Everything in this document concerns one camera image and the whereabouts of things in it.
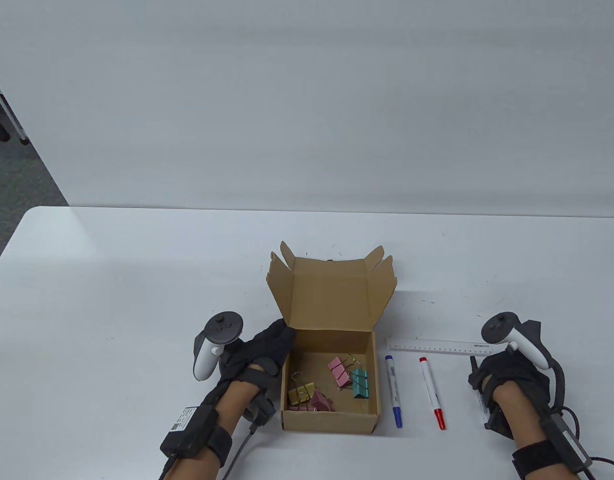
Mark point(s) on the person's left hand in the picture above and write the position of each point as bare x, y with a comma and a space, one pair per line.
262, 347

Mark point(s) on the person's right hand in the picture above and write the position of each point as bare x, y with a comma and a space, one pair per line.
516, 370

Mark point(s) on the black capped white marker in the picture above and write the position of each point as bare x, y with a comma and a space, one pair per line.
473, 362

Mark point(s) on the yellow binder clip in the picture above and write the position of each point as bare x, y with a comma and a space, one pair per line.
302, 393

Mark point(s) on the pink binder clip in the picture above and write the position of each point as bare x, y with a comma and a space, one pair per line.
297, 407
321, 401
339, 372

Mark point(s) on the clear plastic ruler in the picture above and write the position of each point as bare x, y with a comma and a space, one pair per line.
436, 346

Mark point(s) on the brown cardboard mailer box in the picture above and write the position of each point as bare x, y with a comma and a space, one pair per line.
331, 300

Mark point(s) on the red capped white marker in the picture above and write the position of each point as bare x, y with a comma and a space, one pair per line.
431, 392

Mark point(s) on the green binder clip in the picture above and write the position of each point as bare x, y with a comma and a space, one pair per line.
359, 384

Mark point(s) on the blue capped white marker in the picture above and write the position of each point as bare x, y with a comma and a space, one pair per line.
393, 390

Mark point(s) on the person's right forearm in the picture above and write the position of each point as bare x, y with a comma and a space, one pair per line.
516, 415

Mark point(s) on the person's left forearm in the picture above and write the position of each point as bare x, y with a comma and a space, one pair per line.
232, 405

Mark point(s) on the grey white controller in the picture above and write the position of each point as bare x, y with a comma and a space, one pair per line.
227, 325
499, 330

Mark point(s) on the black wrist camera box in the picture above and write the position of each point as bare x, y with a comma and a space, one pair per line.
569, 445
187, 432

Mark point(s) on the white metal cart frame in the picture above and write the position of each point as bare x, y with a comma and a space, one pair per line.
10, 112

